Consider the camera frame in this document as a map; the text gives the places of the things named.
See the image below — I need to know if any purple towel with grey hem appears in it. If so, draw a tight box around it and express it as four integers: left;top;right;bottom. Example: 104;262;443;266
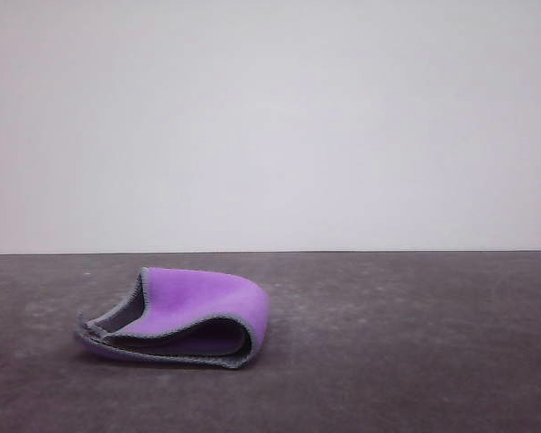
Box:
74;266;271;371

